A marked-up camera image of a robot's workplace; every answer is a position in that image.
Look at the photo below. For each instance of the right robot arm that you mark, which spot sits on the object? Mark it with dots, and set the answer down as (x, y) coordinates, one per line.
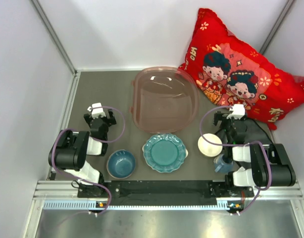
(246, 164)

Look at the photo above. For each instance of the dark blue ceramic bowl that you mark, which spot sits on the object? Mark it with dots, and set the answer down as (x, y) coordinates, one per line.
(121, 164)

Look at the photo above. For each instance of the pink translucent plastic bin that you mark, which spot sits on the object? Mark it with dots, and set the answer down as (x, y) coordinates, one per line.
(165, 99)

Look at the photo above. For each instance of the dark grey cloth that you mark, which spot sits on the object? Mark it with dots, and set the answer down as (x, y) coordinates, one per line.
(254, 133)

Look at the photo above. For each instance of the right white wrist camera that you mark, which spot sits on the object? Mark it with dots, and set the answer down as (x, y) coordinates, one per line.
(237, 111)

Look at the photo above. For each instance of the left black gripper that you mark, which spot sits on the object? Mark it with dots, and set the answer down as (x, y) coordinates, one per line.
(111, 120)

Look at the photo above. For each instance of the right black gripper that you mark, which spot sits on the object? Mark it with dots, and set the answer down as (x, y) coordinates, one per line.
(218, 116)

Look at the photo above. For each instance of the teal scalloped ceramic plate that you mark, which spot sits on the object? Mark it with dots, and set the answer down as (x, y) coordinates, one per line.
(165, 153)

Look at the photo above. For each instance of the left aluminium corner post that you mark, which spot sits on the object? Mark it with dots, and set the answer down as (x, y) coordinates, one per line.
(54, 37)

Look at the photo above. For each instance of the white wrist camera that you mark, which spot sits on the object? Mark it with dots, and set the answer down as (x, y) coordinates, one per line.
(237, 111)
(96, 111)

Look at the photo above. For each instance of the aluminium front frame rail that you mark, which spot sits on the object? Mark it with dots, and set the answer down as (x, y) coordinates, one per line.
(62, 195)

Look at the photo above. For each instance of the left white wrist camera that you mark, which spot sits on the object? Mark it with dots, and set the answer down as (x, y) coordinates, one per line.
(96, 111)

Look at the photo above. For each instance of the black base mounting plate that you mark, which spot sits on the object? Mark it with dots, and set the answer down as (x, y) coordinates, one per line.
(173, 192)

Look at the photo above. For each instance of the aluminium corner post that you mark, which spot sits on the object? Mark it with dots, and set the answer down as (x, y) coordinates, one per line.
(54, 37)
(279, 21)

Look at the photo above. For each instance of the red cartoon print pillow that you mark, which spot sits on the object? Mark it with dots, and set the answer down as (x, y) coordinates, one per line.
(229, 71)

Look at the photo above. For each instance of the white ceramic bowl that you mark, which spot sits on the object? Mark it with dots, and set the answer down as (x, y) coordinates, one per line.
(207, 148)

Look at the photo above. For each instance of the blue speckled ceramic cup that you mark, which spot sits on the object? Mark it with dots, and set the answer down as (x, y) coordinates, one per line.
(222, 164)

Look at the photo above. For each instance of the right aluminium corner post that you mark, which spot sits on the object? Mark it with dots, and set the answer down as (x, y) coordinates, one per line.
(279, 21)

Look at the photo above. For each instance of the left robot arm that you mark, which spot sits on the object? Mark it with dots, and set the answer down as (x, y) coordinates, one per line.
(72, 148)

